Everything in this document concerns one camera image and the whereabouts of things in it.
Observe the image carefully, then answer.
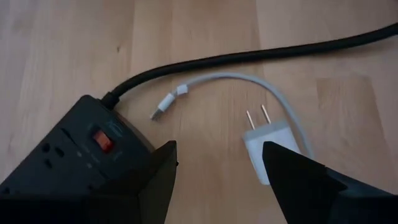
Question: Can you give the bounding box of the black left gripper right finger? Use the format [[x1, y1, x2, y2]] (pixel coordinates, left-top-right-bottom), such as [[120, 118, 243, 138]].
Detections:
[[262, 141, 398, 224]]

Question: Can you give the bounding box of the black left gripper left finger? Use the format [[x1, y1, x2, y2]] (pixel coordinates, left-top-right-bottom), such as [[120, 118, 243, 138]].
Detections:
[[0, 140, 178, 224]]

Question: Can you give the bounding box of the white USB charger adapter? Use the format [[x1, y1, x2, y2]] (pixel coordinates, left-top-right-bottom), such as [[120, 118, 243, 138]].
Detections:
[[242, 104, 302, 187]]

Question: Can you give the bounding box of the black power strip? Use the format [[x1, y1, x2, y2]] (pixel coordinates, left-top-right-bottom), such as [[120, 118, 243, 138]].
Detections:
[[0, 95, 156, 198]]

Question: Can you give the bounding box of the white USB cable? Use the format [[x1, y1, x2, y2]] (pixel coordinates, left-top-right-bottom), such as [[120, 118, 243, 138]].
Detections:
[[150, 72, 315, 159]]

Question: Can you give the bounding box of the black power strip cord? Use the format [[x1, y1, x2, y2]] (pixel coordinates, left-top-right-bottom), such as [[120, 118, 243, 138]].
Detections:
[[101, 22, 398, 110]]

